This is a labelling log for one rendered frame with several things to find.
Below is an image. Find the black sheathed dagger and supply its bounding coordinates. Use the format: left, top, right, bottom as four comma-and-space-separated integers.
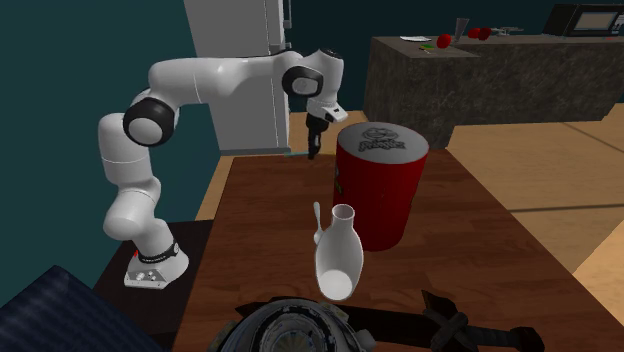
336, 289, 547, 352

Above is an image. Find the dark stone kitchen counter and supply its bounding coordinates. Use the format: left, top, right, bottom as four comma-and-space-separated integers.
362, 16, 624, 150

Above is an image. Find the white vase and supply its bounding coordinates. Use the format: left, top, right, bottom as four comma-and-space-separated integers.
314, 203, 365, 302

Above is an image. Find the black robot stand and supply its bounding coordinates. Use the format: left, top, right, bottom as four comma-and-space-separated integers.
92, 219, 216, 339

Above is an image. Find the silver round helmet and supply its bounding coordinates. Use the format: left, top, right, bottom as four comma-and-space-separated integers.
208, 297, 378, 352

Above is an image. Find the red can with grey lid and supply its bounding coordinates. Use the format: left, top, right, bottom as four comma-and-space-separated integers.
332, 121, 431, 253

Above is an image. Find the grey refrigerator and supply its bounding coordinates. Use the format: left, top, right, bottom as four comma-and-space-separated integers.
183, 0, 294, 157

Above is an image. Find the dark blue textured block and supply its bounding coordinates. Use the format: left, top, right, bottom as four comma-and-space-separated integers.
0, 264, 165, 352

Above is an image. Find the brown wooden table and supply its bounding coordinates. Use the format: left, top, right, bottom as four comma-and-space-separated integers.
172, 147, 624, 352

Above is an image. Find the white spoon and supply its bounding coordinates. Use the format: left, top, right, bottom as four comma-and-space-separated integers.
312, 201, 326, 246

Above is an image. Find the black microwave oven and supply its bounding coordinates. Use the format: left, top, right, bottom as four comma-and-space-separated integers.
541, 3, 624, 38

